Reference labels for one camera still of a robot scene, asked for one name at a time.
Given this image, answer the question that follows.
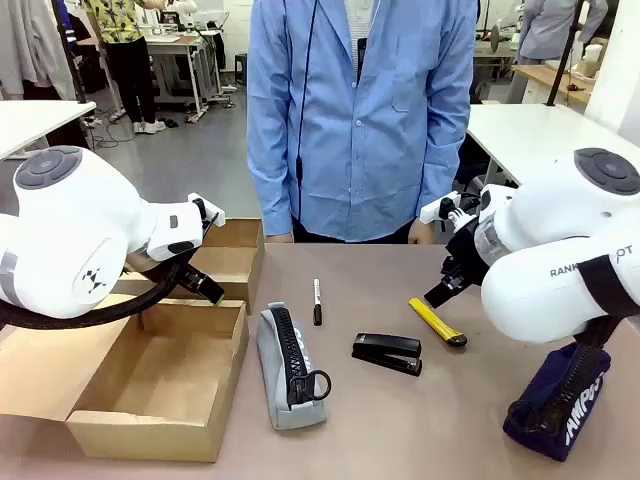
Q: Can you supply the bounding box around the white rounded side table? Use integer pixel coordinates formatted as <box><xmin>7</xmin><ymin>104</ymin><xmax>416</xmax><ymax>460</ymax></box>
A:
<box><xmin>464</xmin><ymin>102</ymin><xmax>640</xmax><ymax>190</ymax></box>

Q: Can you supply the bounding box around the grey metal workbench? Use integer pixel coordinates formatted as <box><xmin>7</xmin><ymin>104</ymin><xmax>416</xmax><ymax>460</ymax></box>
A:
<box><xmin>144</xmin><ymin>27</ymin><xmax>224</xmax><ymax>124</ymax></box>

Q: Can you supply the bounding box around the dark lanyard cable with clip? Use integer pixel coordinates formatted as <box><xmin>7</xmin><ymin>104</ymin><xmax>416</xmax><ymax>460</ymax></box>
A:
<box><xmin>285</xmin><ymin>0</ymin><xmax>320</xmax><ymax>222</ymax></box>

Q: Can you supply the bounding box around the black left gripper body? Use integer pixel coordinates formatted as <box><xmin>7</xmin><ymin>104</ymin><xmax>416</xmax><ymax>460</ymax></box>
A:
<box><xmin>178</xmin><ymin>263</ymin><xmax>208</xmax><ymax>292</ymax></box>

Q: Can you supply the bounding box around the person in yellow patterned shirt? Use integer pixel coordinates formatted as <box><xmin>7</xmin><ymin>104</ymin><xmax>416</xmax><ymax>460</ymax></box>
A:
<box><xmin>82</xmin><ymin>0</ymin><xmax>169</xmax><ymax>136</ymax></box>

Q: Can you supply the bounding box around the navy zipper pencil case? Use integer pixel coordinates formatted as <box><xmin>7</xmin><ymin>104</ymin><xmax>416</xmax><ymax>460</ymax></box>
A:
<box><xmin>501</xmin><ymin>344</ymin><xmax>613</xmax><ymax>463</ymax></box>

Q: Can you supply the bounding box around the wooden top desk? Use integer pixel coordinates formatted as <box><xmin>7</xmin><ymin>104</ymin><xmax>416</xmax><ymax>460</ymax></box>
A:
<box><xmin>512</xmin><ymin>60</ymin><xmax>597</xmax><ymax>107</ymax></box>

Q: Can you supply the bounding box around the person in blue coat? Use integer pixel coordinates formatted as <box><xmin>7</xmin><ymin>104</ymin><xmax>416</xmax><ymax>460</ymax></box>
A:
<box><xmin>246</xmin><ymin>0</ymin><xmax>479</xmax><ymax>245</ymax></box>

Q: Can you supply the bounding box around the person's right forearm blue sleeve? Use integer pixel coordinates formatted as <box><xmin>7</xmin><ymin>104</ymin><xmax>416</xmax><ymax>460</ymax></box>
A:
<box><xmin>247</xmin><ymin>129</ymin><xmax>295</xmax><ymax>238</ymax></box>

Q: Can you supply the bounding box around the person in black trousers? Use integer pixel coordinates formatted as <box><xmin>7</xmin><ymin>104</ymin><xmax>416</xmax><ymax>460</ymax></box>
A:
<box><xmin>22</xmin><ymin>82</ymin><xmax>95</xmax><ymax>151</ymax></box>

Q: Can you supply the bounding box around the person's left forearm blue sleeve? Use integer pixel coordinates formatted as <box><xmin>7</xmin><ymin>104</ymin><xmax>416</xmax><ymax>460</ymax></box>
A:
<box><xmin>414</xmin><ymin>129</ymin><xmax>470</xmax><ymax>234</ymax></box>

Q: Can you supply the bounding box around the yellow utility knife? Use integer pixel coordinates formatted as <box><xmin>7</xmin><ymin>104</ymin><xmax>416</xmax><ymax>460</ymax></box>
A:
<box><xmin>407</xmin><ymin>297</ymin><xmax>470</xmax><ymax>349</ymax></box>

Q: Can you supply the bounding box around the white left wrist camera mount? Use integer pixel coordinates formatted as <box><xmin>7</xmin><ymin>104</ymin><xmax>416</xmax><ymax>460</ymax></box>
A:
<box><xmin>187</xmin><ymin>192</ymin><xmax>227</xmax><ymax>234</ymax></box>

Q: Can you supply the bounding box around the person in grey-blue coat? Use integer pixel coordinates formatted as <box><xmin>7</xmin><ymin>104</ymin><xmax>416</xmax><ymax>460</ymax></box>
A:
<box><xmin>517</xmin><ymin>0</ymin><xmax>609</xmax><ymax>64</ymax></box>

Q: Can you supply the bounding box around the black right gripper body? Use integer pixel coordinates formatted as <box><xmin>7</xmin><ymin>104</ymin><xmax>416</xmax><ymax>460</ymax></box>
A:
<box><xmin>439</xmin><ymin>218</ymin><xmax>495</xmax><ymax>294</ymax></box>

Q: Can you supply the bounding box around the grey zipper pencil case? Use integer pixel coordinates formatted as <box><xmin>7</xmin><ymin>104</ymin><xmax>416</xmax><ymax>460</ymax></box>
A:
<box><xmin>255</xmin><ymin>301</ymin><xmax>333</xmax><ymax>432</ymax></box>

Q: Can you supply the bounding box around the black slanted pole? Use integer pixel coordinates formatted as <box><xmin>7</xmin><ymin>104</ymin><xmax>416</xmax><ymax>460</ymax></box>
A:
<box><xmin>545</xmin><ymin>0</ymin><xmax>586</xmax><ymax>108</ymax></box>
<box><xmin>49</xmin><ymin>0</ymin><xmax>90</xmax><ymax>105</ymax></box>

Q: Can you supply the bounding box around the black braided cable sleeve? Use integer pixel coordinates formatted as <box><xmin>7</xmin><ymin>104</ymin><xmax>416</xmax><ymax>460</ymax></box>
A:
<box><xmin>0</xmin><ymin>257</ymin><xmax>187</xmax><ymax>331</ymax></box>

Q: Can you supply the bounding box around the person's left hand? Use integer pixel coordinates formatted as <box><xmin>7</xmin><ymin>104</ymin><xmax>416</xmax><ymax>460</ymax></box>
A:
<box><xmin>407</xmin><ymin>219</ymin><xmax>437</xmax><ymax>245</ymax></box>

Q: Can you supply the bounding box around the small cardboard box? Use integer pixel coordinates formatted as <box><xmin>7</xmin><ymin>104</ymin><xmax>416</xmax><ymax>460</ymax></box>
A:
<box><xmin>113</xmin><ymin>217</ymin><xmax>266</xmax><ymax>302</ymax></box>

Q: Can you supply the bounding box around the large cardboard box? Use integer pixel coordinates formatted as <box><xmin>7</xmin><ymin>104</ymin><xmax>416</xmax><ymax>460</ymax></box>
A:
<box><xmin>0</xmin><ymin>292</ymin><xmax>250</xmax><ymax>464</ymax></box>

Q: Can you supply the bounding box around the white plastic container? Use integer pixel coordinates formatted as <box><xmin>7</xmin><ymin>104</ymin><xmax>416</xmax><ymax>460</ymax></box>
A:
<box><xmin>581</xmin><ymin>43</ymin><xmax>602</xmax><ymax>79</ymax></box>

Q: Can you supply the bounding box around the black stapler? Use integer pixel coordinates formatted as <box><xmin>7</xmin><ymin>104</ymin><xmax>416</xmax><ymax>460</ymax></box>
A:
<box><xmin>350</xmin><ymin>332</ymin><xmax>424</xmax><ymax>378</ymax></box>

